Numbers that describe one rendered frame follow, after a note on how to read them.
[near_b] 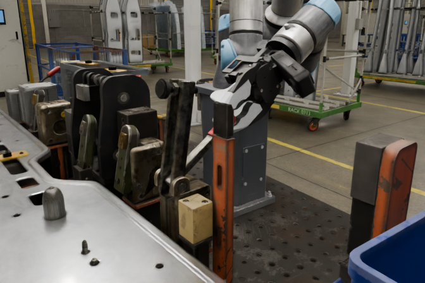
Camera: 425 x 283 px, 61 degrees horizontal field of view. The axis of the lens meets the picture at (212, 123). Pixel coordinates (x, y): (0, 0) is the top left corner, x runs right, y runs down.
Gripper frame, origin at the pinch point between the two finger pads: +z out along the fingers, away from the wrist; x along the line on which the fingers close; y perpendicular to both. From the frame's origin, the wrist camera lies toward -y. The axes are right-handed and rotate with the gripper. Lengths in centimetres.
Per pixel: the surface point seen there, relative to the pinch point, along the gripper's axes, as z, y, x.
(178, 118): 7.2, -1.6, 8.2
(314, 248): -9, 6, -57
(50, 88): 6, 76, 0
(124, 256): 25.3, -4.4, 0.5
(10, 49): -78, 708, -83
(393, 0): -642, 310, -339
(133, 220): 20.8, 3.1, -2.3
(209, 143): 4.8, -0.8, 0.4
